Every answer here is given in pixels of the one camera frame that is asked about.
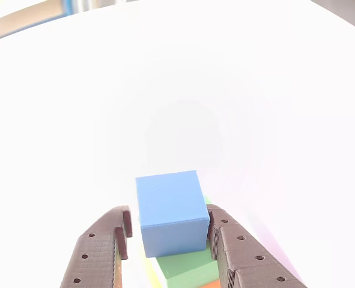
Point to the orange block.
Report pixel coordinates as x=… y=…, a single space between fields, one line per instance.
x=211 y=284

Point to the green block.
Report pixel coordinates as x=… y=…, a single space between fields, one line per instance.
x=189 y=267

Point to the small blue cube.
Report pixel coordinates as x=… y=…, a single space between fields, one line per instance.
x=171 y=207

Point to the blue post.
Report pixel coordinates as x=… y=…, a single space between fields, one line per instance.
x=66 y=6

